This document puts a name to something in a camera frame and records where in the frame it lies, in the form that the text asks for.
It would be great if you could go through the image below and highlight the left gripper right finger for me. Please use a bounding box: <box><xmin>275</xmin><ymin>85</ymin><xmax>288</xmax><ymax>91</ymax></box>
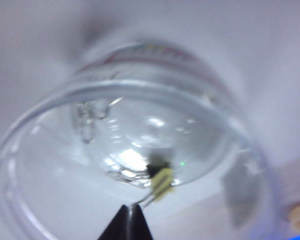
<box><xmin>130</xmin><ymin>204</ymin><xmax>153</xmax><ymax>240</ymax></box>

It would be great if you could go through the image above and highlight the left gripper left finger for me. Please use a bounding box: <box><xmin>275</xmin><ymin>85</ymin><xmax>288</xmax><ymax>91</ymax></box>
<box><xmin>97</xmin><ymin>204</ymin><xmax>134</xmax><ymax>240</ymax></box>

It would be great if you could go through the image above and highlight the round transparent plastic box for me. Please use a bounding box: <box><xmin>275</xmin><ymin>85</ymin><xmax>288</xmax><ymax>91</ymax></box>
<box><xmin>0</xmin><ymin>42</ymin><xmax>278</xmax><ymax>240</ymax></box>

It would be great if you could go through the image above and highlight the yellow binder clip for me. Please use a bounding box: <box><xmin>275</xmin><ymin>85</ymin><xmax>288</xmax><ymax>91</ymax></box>
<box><xmin>132</xmin><ymin>161</ymin><xmax>177</xmax><ymax>211</ymax></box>

